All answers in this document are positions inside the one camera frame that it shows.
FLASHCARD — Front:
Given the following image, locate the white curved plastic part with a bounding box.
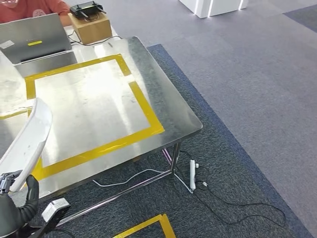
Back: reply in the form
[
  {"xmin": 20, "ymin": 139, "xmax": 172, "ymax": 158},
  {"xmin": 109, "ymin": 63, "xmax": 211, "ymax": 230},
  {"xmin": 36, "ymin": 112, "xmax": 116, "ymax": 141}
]
[{"xmin": 0, "ymin": 97, "xmax": 53, "ymax": 193}]

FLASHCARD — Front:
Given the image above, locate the black router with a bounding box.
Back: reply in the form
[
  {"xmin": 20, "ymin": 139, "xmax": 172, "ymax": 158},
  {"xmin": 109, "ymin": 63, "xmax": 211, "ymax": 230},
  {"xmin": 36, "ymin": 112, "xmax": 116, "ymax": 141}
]
[{"xmin": 69, "ymin": 0, "xmax": 107, "ymax": 20}]

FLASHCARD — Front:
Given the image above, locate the small yellow tape square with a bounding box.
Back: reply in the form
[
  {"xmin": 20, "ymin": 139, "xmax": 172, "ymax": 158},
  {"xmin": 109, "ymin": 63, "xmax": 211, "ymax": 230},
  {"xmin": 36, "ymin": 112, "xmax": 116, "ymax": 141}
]
[{"xmin": 0, "ymin": 107, "xmax": 34, "ymax": 121}]

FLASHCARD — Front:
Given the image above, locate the white power cable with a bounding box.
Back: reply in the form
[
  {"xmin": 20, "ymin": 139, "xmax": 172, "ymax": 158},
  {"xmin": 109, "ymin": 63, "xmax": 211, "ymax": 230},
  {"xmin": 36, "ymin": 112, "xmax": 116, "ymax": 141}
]
[{"xmin": 92, "ymin": 168, "xmax": 166, "ymax": 188}]

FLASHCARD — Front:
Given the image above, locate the large yellow tape square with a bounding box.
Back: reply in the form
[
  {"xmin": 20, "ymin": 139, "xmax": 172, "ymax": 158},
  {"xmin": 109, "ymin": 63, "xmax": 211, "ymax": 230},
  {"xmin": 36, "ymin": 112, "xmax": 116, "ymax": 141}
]
[{"xmin": 25, "ymin": 53, "xmax": 165, "ymax": 182}]

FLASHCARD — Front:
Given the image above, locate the person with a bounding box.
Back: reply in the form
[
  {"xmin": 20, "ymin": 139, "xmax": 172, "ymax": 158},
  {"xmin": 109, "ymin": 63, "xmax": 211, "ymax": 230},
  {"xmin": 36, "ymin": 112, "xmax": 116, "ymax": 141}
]
[{"xmin": 0, "ymin": 0, "xmax": 72, "ymax": 27}]

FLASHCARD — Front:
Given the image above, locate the black cable tangle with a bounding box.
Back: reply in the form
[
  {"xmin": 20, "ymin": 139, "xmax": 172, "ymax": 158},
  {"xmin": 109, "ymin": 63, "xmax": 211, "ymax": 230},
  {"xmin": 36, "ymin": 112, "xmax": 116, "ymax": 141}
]
[{"xmin": 173, "ymin": 149, "xmax": 287, "ymax": 230}]

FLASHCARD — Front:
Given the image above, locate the white power strip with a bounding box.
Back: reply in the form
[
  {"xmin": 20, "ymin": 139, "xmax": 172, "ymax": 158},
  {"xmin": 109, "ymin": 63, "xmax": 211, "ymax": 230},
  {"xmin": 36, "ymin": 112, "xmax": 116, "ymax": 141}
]
[{"xmin": 189, "ymin": 159, "xmax": 199, "ymax": 192}]

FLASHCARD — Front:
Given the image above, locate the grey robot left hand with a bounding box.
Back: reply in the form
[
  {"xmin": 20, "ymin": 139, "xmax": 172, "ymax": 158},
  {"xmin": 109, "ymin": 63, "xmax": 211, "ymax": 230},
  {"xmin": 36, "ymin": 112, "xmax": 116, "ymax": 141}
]
[{"xmin": 0, "ymin": 170, "xmax": 40, "ymax": 238}]

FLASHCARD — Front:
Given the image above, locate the white lit display plinth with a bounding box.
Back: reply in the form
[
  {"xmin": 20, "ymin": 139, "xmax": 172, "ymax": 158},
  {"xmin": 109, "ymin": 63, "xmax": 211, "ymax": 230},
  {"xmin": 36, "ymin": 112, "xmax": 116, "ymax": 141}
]
[{"xmin": 178, "ymin": 0, "xmax": 249, "ymax": 19}]

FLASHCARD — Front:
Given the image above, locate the stainless steel workbench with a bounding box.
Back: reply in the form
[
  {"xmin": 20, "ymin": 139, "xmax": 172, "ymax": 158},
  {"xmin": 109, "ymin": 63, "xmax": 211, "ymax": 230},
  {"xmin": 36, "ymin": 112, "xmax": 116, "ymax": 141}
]
[{"xmin": 0, "ymin": 35, "xmax": 204, "ymax": 228}]

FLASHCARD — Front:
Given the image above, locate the silver laptop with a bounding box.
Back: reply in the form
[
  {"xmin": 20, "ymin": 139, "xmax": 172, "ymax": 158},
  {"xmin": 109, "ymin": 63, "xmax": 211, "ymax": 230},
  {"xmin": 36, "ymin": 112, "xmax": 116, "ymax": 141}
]
[{"xmin": 0, "ymin": 13, "xmax": 73, "ymax": 65}]

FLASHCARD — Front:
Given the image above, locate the brown cardboard box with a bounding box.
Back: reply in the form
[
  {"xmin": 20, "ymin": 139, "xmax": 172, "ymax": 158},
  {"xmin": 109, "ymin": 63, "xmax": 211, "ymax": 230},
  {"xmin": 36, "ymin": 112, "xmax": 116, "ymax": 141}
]
[{"xmin": 68, "ymin": 12, "xmax": 113, "ymax": 45}]

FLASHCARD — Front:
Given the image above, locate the black router cable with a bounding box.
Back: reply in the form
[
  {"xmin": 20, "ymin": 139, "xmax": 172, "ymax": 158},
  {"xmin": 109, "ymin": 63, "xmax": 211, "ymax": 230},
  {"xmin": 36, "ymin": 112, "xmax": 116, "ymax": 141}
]
[{"xmin": 67, "ymin": 30, "xmax": 123, "ymax": 47}]

